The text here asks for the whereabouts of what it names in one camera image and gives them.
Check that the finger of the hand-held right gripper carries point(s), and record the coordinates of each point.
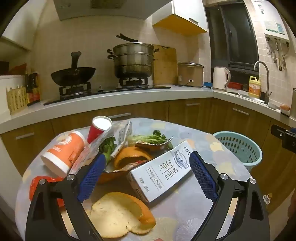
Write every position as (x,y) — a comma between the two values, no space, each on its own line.
(285,139)

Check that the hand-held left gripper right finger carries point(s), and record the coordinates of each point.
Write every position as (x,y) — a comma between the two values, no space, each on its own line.
(203,176)

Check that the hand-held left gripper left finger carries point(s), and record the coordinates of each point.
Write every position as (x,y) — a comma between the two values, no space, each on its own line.
(92,176)

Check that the light blue plastic basket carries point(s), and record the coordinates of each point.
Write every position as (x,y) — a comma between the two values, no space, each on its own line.
(242,148)

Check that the white milk carton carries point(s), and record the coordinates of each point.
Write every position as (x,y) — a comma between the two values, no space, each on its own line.
(159,176)

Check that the orange sponge holder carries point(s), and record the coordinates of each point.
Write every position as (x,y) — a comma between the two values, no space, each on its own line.
(285,110)

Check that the green vegetable stalk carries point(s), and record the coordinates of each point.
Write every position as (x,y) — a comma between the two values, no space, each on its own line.
(108,146)

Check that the curled orange peel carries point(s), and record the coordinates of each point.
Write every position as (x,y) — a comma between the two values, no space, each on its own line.
(124,154)

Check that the orange paper cup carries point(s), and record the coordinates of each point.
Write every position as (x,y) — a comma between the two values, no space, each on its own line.
(64,148)

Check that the steel canister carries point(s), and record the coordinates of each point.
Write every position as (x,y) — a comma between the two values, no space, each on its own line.
(294,98)

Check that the red paper cup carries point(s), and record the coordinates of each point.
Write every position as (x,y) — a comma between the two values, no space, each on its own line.
(93,134)

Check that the large orange peel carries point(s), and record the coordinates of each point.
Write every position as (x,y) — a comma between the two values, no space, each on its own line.
(115,213)

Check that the white patterned paper wrapper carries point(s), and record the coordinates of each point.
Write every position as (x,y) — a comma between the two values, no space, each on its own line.
(122,136)

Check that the steel faucet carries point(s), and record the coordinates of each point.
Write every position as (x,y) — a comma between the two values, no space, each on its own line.
(267,85)

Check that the red plastic bag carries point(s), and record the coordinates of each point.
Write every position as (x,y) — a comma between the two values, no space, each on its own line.
(37,187)

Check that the yellow detergent bottle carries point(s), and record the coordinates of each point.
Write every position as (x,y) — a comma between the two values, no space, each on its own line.
(254,88)

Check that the wooden base cabinets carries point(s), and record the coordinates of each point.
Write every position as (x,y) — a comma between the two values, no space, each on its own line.
(185,111)

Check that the red container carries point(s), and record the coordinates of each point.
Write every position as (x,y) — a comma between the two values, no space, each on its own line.
(234,85)

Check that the black gas stove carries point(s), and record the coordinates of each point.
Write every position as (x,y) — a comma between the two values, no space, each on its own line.
(104,90)

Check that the white electric kettle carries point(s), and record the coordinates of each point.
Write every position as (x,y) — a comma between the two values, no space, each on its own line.
(219,78)

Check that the black wok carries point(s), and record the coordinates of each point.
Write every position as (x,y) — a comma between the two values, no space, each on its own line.
(74,75)

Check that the beige rice cooker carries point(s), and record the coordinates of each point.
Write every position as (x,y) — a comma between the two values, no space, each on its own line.
(190,74)

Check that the dark sauce bottle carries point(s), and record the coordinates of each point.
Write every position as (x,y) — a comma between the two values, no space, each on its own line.
(29,90)
(36,88)

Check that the yellow utensil basket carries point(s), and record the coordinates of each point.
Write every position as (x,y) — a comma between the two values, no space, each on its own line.
(16,102)

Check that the wooden cutting board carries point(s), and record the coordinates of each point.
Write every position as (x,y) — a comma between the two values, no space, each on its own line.
(165,67)

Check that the dark window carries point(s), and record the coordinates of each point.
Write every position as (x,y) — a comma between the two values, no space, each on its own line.
(231,34)

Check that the steel steamer pot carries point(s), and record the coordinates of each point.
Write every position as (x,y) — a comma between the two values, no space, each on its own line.
(133,62)

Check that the white water heater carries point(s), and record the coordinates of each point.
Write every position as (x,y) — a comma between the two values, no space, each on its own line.
(266,16)

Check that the range hood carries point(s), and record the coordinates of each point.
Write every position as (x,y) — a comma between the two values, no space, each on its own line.
(104,9)

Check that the white wall cabinet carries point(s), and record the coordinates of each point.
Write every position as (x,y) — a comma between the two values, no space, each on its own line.
(185,14)

